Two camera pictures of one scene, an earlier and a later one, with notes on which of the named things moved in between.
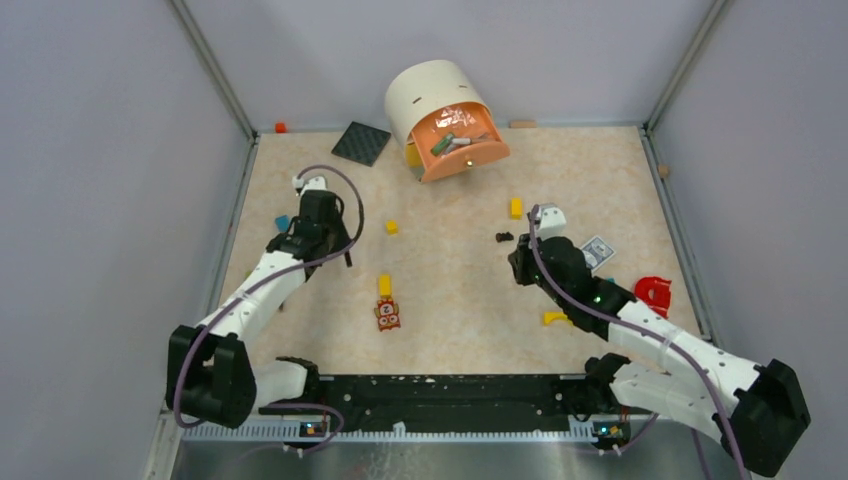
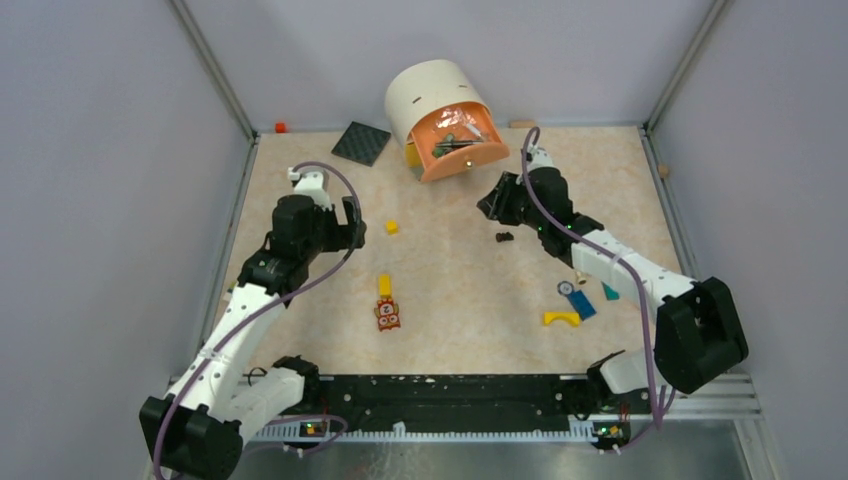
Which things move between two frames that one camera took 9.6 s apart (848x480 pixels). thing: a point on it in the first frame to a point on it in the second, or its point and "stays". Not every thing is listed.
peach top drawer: x=459 y=120 stays
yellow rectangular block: x=385 y=284 stays
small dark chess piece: x=504 y=237 stays
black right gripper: x=519 y=260 to x=496 y=204
